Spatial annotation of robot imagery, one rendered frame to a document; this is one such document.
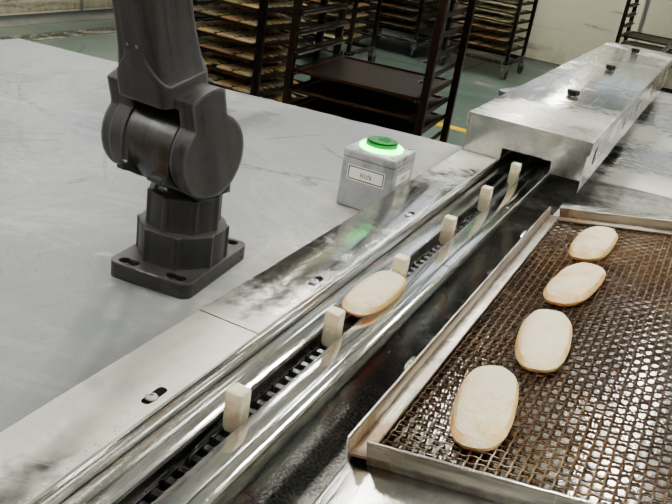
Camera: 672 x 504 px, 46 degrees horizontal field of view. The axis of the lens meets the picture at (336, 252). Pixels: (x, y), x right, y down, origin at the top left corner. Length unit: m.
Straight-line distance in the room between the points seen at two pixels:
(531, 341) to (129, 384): 0.28
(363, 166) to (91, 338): 0.43
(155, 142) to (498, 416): 0.37
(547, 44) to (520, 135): 6.71
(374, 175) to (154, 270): 0.33
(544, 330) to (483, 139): 0.61
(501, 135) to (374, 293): 0.52
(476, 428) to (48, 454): 0.24
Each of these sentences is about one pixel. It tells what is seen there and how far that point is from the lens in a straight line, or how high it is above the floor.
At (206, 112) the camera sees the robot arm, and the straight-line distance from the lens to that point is 0.67.
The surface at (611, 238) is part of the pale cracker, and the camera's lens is 0.81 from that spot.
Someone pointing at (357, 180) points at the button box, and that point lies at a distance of 0.97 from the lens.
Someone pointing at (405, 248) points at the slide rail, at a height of 0.85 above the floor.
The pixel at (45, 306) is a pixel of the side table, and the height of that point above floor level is 0.82.
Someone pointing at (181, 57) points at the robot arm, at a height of 1.03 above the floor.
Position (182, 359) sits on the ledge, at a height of 0.86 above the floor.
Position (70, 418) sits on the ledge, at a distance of 0.51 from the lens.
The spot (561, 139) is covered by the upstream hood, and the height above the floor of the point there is 0.91.
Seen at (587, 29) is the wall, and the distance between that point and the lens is 7.78.
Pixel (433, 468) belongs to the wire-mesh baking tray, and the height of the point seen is 0.90.
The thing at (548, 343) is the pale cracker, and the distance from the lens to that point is 0.57.
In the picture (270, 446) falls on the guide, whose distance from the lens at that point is 0.50.
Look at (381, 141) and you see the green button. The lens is 0.98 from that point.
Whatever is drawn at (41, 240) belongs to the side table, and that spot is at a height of 0.82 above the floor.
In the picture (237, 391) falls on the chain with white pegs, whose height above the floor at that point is 0.87.
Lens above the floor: 1.17
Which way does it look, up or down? 24 degrees down
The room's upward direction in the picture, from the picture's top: 9 degrees clockwise
